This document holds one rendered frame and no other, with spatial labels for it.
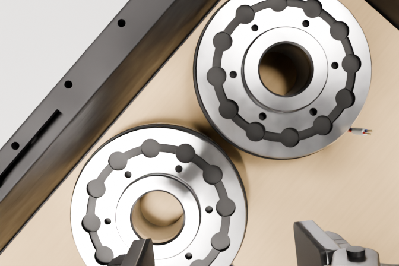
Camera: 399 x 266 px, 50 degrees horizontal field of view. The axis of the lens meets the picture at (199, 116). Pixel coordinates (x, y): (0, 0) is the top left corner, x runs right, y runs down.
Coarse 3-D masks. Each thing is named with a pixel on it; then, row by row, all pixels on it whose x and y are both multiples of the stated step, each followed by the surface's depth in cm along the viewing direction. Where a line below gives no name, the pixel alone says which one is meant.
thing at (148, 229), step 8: (136, 208) 26; (136, 216) 25; (136, 224) 25; (144, 224) 26; (152, 224) 27; (176, 224) 26; (144, 232) 25; (152, 232) 26; (160, 232) 26; (168, 232) 26; (176, 232) 24
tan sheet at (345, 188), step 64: (192, 64) 27; (384, 64) 28; (128, 128) 27; (384, 128) 28; (64, 192) 27; (256, 192) 28; (320, 192) 28; (384, 192) 28; (0, 256) 27; (64, 256) 27; (256, 256) 28; (384, 256) 28
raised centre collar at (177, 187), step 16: (144, 176) 24; (160, 176) 24; (176, 176) 24; (128, 192) 24; (144, 192) 24; (176, 192) 24; (192, 192) 24; (128, 208) 24; (192, 208) 24; (128, 224) 24; (192, 224) 24; (128, 240) 24; (160, 240) 24; (176, 240) 24; (192, 240) 24; (160, 256) 24
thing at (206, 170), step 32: (160, 128) 24; (96, 160) 24; (128, 160) 24; (160, 160) 24; (192, 160) 24; (224, 160) 24; (96, 192) 25; (224, 192) 25; (96, 224) 25; (224, 224) 25; (96, 256) 25; (192, 256) 24; (224, 256) 24
